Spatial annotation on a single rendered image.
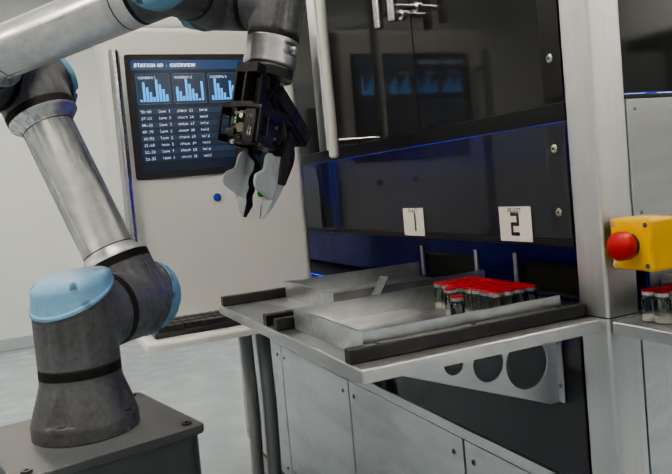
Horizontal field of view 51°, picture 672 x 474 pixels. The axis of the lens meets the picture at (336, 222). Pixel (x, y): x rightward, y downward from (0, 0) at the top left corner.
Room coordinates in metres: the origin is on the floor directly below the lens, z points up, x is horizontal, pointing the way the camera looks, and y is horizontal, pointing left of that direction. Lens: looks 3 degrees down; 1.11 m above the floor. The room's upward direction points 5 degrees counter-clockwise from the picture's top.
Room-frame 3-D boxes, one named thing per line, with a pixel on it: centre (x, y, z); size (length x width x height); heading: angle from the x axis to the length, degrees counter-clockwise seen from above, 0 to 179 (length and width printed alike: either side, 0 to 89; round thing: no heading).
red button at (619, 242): (0.96, -0.39, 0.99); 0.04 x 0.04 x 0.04; 24
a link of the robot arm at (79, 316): (1.02, 0.39, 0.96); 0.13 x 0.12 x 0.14; 159
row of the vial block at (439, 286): (1.14, -0.20, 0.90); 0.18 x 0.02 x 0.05; 24
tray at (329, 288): (1.46, -0.09, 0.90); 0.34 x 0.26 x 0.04; 114
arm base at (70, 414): (1.01, 0.39, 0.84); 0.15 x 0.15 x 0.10
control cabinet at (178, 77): (1.90, 0.34, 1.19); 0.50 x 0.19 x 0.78; 114
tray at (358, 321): (1.11, -0.12, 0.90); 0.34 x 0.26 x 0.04; 114
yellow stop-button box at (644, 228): (0.97, -0.43, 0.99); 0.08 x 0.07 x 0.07; 114
